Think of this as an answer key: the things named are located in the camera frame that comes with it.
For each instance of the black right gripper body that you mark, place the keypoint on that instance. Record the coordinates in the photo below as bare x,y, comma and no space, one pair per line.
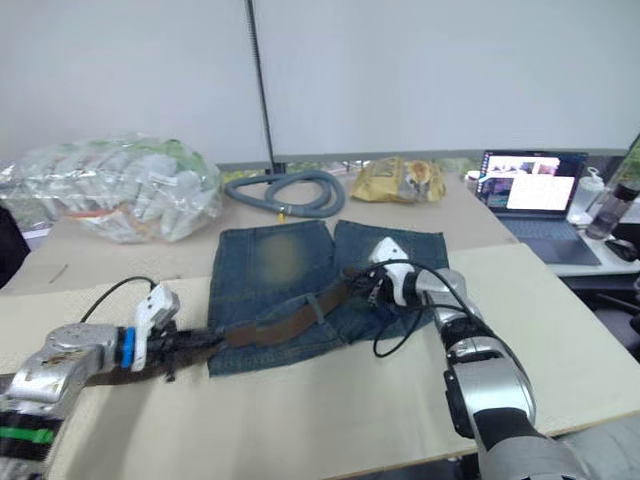
377,287

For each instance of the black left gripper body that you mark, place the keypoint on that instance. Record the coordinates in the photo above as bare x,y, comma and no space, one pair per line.
165,350

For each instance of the brown belt with metal buckle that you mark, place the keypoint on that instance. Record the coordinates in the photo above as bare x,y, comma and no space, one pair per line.
295,317

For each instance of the blue denim shorts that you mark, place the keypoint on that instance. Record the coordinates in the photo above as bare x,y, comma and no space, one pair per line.
265,280

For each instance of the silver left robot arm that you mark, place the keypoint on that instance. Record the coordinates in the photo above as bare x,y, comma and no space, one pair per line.
60,350

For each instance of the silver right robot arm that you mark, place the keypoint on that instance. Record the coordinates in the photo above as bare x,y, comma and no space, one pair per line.
490,370

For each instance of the yellow snack bag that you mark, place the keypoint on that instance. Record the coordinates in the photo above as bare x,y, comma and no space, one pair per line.
395,182

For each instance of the cream cardboard sheet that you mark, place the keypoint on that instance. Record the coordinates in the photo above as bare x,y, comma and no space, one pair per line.
300,410

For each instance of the small white cup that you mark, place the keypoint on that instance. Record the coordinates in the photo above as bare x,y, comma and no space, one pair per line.
473,176

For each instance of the clear plastic bag of packets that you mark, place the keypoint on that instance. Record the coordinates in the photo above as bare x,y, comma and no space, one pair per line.
125,190

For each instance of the black office chair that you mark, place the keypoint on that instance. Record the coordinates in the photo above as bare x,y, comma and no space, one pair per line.
12,245

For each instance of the open grey laptop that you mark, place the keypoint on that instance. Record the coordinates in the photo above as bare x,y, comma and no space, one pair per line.
540,192

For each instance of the black vertical pole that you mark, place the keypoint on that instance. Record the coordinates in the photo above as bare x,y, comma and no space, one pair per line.
260,75

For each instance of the clear bottle with white lid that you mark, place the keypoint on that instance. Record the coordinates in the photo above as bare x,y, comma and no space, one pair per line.
585,197

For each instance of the dark tinted bottle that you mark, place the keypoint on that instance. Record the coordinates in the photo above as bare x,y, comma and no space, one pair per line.
607,215

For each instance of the black computer mouse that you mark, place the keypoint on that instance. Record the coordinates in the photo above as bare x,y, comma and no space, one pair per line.
622,249

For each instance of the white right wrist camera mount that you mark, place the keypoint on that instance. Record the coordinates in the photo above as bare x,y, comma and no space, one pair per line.
392,257

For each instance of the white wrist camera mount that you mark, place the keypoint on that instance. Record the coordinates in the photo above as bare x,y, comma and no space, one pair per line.
392,257
152,310

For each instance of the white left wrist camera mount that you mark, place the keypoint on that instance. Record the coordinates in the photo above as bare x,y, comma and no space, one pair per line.
152,310

